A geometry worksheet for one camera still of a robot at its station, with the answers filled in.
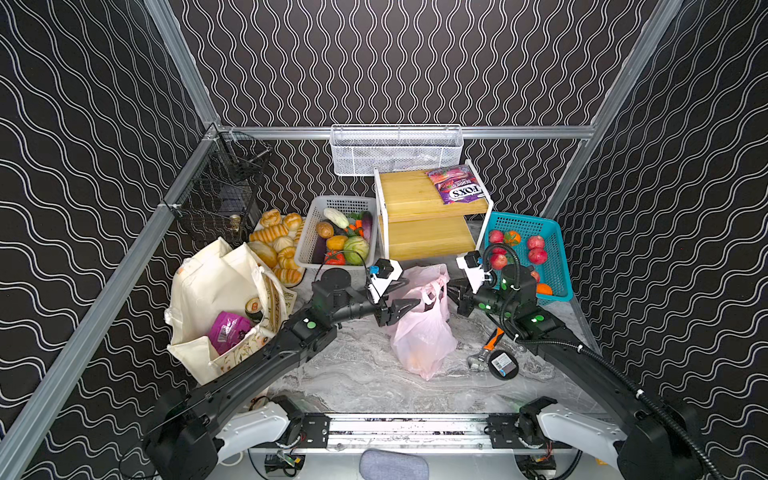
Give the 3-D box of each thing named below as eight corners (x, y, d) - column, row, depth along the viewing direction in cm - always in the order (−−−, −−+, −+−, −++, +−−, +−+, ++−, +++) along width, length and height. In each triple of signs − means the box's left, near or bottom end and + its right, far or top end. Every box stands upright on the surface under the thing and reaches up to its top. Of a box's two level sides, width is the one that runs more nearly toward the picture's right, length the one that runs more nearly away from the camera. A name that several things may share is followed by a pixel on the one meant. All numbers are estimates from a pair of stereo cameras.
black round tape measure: (491, 380, 84) (494, 377, 83) (485, 353, 89) (487, 350, 88) (519, 380, 84) (521, 377, 82) (511, 353, 89) (514, 350, 88)
